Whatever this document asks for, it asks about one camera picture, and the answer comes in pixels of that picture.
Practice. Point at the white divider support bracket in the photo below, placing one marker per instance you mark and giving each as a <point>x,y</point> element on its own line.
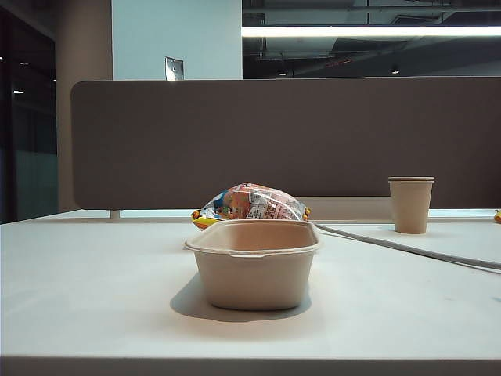
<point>114,214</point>

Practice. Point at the black pendant ceiling lamp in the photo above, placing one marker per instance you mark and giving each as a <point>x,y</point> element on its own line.
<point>395,71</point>

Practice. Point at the orange yellow chip bag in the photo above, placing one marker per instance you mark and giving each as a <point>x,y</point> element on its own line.
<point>250,203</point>

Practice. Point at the beige paper cup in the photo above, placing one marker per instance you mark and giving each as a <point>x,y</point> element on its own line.
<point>411,207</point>

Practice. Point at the white raised desk strip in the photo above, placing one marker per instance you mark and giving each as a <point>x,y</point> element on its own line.
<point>348,207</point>

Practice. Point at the long ceiling light strip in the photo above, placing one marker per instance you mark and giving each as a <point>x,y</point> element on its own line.
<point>372,31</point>

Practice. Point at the small yellow snack packet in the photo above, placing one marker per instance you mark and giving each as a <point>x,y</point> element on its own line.
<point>498,216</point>

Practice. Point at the grey desk divider panel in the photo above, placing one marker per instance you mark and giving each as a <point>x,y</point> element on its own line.
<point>274,133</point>

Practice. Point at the metal wall plate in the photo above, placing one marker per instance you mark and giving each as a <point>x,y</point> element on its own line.
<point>174,69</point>

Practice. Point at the beige paper pulp box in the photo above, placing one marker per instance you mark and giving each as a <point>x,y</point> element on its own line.
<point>250,278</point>

